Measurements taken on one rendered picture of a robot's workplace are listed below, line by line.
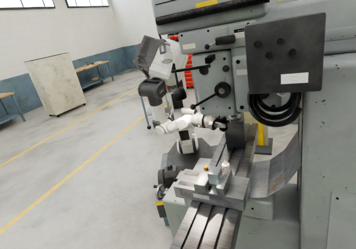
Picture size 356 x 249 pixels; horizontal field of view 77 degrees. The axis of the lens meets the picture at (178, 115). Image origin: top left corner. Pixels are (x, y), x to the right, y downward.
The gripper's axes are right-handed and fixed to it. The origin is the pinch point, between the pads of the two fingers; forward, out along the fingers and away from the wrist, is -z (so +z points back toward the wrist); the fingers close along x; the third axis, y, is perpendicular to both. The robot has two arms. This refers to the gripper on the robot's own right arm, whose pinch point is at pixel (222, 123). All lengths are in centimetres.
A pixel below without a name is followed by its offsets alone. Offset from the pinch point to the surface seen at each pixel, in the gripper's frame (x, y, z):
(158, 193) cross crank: -16, 57, 50
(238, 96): -8.5, -19.3, -14.5
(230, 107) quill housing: -8.1, -13.3, -9.6
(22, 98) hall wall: 112, 79, 805
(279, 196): 9, 48, -26
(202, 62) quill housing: -10.5, -35.5, 0.9
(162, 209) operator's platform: -4, 93, 68
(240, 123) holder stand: 20.8, 9.9, 0.2
